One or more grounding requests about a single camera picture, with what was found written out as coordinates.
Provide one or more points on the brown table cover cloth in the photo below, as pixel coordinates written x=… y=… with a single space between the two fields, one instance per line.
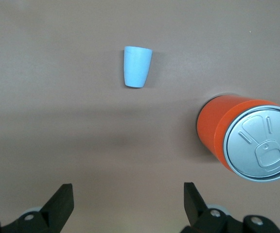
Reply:
x=57 y=97

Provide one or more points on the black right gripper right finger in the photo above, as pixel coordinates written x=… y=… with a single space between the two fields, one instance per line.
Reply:
x=198 y=213

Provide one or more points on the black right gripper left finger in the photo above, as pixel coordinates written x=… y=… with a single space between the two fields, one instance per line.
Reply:
x=57 y=208

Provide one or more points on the orange can with silver lid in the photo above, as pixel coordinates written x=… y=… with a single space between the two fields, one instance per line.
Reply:
x=210 y=126

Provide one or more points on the light blue plastic cup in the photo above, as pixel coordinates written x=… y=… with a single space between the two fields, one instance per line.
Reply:
x=136 y=68

